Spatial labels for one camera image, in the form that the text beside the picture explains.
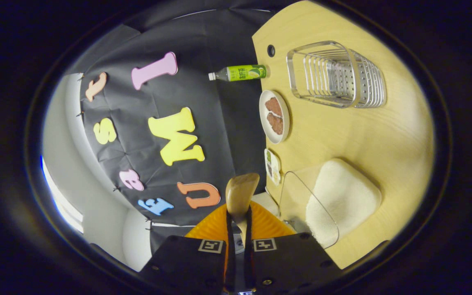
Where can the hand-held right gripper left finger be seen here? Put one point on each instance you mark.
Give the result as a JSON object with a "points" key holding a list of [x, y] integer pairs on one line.
{"points": [[230, 266]]}

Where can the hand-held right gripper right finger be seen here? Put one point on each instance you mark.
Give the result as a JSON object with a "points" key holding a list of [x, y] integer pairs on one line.
{"points": [[248, 262]]}

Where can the wooden spoon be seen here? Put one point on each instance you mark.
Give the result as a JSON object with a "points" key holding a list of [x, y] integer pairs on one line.
{"points": [[240, 192]]}

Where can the clear box of white rice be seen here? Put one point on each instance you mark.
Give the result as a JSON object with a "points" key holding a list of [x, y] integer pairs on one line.
{"points": [[342, 196]]}

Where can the small white divided dish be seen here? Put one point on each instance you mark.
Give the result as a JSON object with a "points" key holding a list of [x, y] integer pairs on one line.
{"points": [[273, 166]]}

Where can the white round plate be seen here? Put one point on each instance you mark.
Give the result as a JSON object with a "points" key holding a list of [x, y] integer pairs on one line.
{"points": [[285, 123]]}

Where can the green tea bottle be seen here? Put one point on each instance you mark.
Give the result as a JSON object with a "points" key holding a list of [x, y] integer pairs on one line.
{"points": [[240, 73]]}

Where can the black backdrop cloth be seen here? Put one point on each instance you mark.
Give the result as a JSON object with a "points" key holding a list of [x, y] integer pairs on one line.
{"points": [[203, 61]]}

